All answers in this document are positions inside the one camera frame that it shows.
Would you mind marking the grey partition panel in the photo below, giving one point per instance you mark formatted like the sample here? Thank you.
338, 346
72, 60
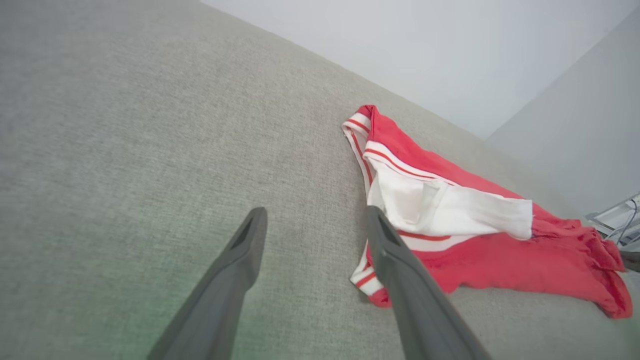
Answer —
580, 125

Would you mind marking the red white basketball jersey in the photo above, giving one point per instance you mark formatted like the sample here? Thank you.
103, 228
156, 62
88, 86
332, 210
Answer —
500, 270

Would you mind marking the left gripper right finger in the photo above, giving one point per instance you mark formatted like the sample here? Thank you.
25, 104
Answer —
420, 310

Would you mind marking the dark grey object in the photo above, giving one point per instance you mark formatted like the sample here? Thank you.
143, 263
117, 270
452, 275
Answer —
631, 261

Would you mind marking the grey metal equipment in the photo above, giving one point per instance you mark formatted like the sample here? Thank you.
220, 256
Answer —
612, 217

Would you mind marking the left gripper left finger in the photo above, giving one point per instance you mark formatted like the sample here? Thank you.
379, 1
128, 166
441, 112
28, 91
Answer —
220, 305

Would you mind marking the grey fabric sofa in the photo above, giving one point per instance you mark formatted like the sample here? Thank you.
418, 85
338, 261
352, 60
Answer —
125, 150

